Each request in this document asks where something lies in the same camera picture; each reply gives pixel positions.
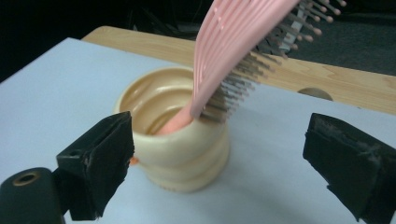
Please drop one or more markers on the pink hairbrush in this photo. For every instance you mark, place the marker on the pink hairbrush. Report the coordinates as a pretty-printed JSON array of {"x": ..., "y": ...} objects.
[{"x": 224, "y": 49}]

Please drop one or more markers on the cream ribbed cup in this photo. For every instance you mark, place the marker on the cream ribbed cup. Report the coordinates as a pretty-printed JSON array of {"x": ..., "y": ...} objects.
[{"x": 186, "y": 155}]

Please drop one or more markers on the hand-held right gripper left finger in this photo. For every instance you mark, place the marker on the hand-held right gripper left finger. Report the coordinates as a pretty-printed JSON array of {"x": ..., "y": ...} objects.
[{"x": 96, "y": 161}]

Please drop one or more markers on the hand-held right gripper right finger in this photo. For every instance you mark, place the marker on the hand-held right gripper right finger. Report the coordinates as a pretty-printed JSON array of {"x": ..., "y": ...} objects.
[{"x": 355, "y": 161}]

